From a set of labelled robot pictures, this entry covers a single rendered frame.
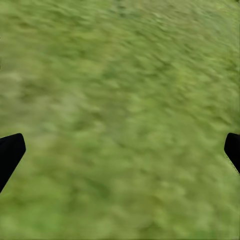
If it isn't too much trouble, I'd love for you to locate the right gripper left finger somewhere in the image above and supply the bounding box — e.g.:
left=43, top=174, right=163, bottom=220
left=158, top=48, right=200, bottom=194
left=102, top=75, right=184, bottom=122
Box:
left=0, top=133, right=26, bottom=193

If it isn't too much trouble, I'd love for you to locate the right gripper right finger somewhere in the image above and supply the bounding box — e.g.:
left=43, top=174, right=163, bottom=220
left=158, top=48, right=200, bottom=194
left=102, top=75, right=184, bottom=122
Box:
left=224, top=133, right=240, bottom=173

